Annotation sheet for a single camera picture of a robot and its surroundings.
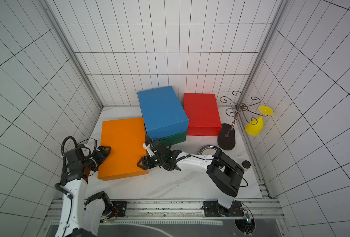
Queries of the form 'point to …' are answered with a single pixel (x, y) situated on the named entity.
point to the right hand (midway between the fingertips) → (141, 159)
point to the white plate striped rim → (208, 150)
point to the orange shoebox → (126, 138)
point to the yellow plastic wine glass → (255, 130)
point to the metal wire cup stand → (227, 140)
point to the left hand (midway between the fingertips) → (109, 154)
